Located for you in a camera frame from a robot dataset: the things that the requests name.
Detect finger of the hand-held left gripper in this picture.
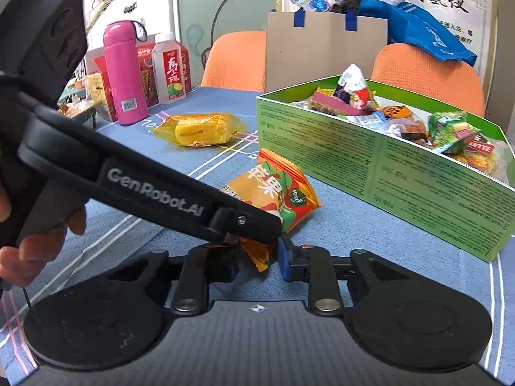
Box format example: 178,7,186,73
207,206,283,247

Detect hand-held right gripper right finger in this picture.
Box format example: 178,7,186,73
277,235,412,317

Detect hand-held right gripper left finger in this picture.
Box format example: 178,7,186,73
108,244,240,317

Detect yellow cake packet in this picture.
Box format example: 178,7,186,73
151,113,248,150

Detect green cardboard box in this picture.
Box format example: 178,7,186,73
256,74,515,264

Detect pink snack packet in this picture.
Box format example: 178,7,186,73
311,88,363,116

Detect white blue snack packet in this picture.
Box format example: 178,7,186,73
349,112,388,128

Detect white black triangular snack packet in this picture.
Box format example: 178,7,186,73
333,63,379,110

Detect clear brown snack packet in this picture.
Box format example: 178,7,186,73
396,118,430,142

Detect round orange snack packet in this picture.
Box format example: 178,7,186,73
381,105,412,120

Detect small green snack packet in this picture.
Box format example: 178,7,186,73
427,110,482,154

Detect green tray of snacks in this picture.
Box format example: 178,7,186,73
57,76,106,130

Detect person's left hand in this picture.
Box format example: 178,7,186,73
0,204,88,291

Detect blue striped tablecloth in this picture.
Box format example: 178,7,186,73
0,85,515,382

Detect pink thermos bottle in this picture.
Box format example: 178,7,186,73
102,21,149,125

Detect red snack carton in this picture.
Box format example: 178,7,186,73
92,42,192,124

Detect clear red label drink bottle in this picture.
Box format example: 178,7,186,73
152,32,188,104

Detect orange chair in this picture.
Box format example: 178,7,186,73
370,43,487,118
200,30,268,93

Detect blue plastic bag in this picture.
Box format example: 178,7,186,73
357,0,479,66

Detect brown paper bag blue handles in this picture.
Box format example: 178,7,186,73
266,8,389,94

